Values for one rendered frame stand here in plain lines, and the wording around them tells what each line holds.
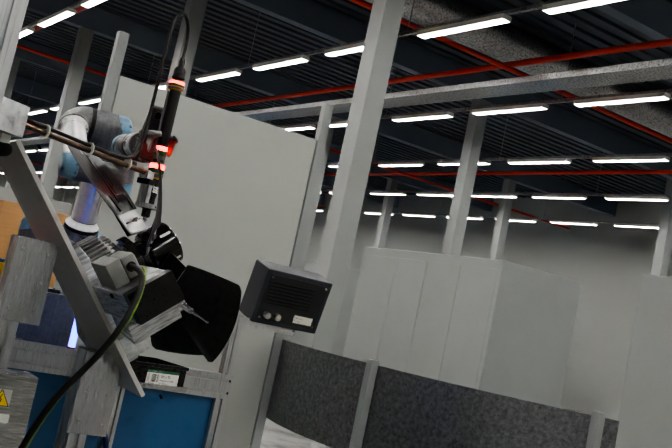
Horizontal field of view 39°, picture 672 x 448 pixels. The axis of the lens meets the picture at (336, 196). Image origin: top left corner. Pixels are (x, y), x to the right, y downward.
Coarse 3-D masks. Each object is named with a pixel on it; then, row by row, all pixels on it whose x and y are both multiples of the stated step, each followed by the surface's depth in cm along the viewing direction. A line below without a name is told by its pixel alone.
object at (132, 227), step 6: (132, 210) 255; (120, 216) 249; (126, 216) 251; (132, 216) 253; (138, 216) 255; (126, 222) 249; (132, 222) 251; (138, 222) 253; (144, 222) 255; (126, 228) 248; (132, 228) 250; (138, 228) 252; (144, 228) 254
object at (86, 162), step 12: (84, 156) 250; (96, 156) 260; (84, 168) 246; (96, 168) 252; (108, 168) 262; (96, 180) 248; (108, 180) 253; (108, 192) 250; (120, 192) 254; (108, 204) 247; (120, 204) 251; (132, 204) 255
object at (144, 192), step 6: (144, 174) 257; (150, 174) 258; (138, 180) 258; (144, 180) 257; (150, 180) 257; (144, 186) 258; (150, 186) 259; (138, 192) 259; (144, 192) 258; (150, 192) 259; (138, 198) 258; (144, 198) 258; (138, 204) 258; (144, 204) 258; (150, 204) 258
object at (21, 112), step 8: (8, 104) 203; (16, 104) 205; (0, 112) 201; (8, 112) 203; (16, 112) 205; (24, 112) 208; (0, 120) 201; (8, 120) 204; (16, 120) 206; (24, 120) 208; (0, 128) 202; (8, 128) 204; (16, 128) 206; (24, 128) 208; (16, 136) 208
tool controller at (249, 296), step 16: (256, 272) 321; (272, 272) 315; (288, 272) 319; (304, 272) 329; (256, 288) 318; (272, 288) 316; (288, 288) 319; (304, 288) 322; (320, 288) 325; (240, 304) 325; (256, 304) 316; (272, 304) 318; (288, 304) 321; (304, 304) 324; (320, 304) 327; (256, 320) 317; (272, 320) 320; (288, 320) 323; (304, 320) 326
